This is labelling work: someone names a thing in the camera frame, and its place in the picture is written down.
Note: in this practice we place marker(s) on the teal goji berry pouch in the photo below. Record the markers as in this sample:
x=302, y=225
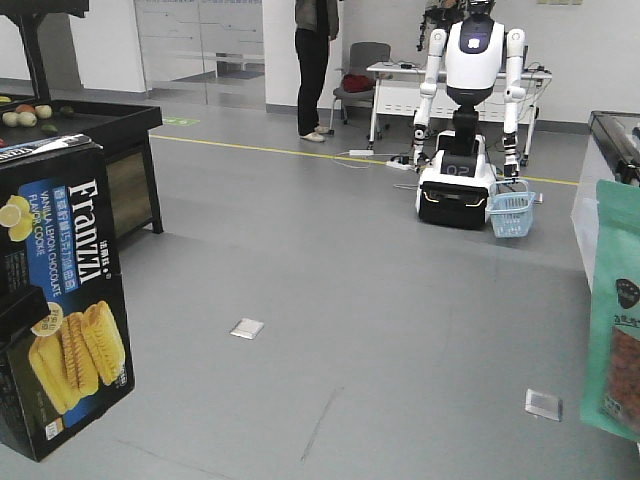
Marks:
x=611, y=389

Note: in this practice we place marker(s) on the black Franzzi cookie box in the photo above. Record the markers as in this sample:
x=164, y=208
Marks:
x=57, y=232

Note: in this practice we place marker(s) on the white folding table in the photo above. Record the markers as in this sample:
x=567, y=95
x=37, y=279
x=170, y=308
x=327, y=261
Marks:
x=397, y=94

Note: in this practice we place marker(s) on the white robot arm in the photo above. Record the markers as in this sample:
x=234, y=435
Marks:
x=122, y=133
x=428, y=89

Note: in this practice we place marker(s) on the light blue plastic basket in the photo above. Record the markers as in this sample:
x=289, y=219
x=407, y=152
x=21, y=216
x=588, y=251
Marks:
x=510, y=213

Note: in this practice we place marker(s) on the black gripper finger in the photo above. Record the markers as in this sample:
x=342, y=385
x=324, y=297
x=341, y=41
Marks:
x=22, y=309

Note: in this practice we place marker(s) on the grey office chair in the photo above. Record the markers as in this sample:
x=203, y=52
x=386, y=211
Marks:
x=357, y=83

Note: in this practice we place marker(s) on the person in dark trousers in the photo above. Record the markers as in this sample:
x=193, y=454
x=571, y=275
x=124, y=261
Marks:
x=317, y=24

